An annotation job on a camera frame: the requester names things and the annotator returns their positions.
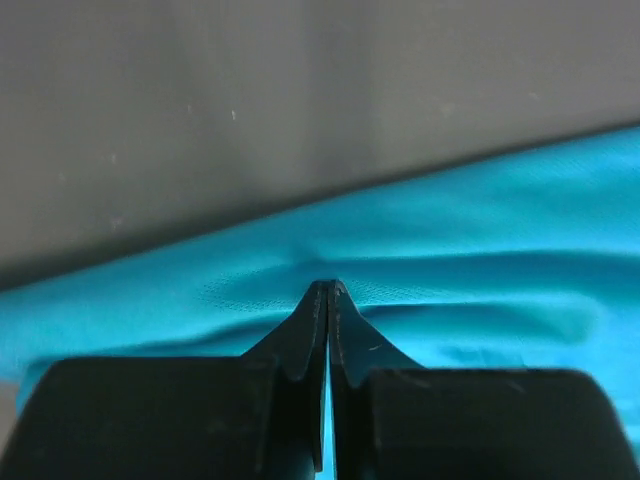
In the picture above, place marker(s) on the teal t shirt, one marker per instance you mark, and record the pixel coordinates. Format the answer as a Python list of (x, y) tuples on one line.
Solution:
[(525, 261)]

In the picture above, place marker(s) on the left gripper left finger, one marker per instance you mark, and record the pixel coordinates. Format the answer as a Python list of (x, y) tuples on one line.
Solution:
[(259, 415)]

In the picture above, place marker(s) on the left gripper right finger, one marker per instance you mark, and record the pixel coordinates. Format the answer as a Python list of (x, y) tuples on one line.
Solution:
[(395, 419)]

